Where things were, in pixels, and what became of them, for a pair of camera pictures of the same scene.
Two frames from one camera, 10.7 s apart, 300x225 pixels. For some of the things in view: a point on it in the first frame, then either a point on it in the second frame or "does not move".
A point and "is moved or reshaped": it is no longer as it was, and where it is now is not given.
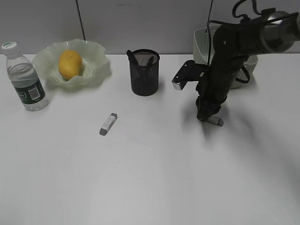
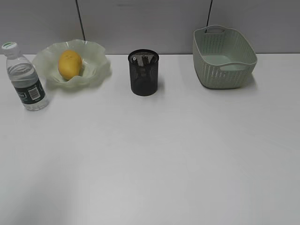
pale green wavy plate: [96, 67] does not move
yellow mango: [70, 64] does not move
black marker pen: [150, 63] to [154, 59]
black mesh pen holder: [144, 71] does not move
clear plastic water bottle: [24, 78] does not move
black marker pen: [135, 65] is moved or reshaped
